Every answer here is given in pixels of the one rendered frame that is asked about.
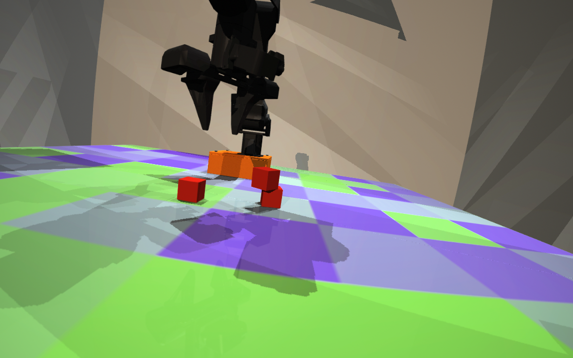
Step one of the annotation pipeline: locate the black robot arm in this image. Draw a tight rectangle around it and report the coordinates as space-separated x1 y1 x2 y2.
209 0 285 157

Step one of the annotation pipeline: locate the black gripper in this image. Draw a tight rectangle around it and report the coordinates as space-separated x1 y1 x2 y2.
161 23 279 135

